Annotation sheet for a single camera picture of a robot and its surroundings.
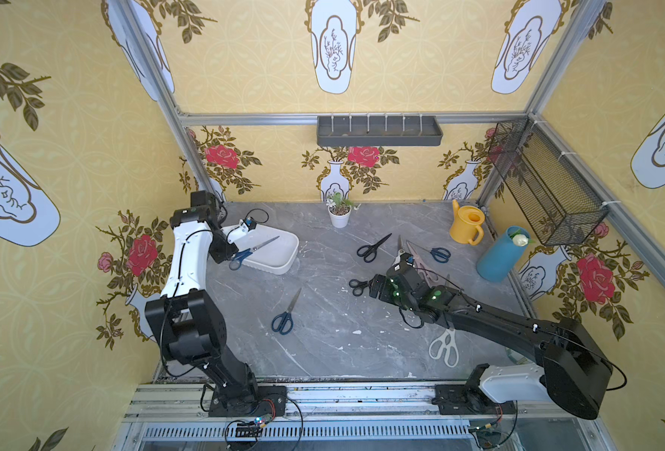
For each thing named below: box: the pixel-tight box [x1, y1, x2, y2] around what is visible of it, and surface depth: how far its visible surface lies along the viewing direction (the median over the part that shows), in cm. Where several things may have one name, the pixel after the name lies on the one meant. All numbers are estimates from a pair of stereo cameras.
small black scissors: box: [348, 279, 369, 297], surface depth 97 cm
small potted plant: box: [325, 191, 354, 229], surface depth 112 cm
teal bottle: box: [476, 225, 531, 283], surface depth 94 cm
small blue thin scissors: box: [405, 239, 452, 264], surface depth 105 cm
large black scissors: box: [355, 233, 393, 264], surface depth 108 cm
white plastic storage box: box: [231, 225, 300, 276], surface depth 99 cm
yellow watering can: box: [448, 199, 486, 247], surface depth 104 cm
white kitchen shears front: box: [428, 327, 460, 369], surface depth 84 cm
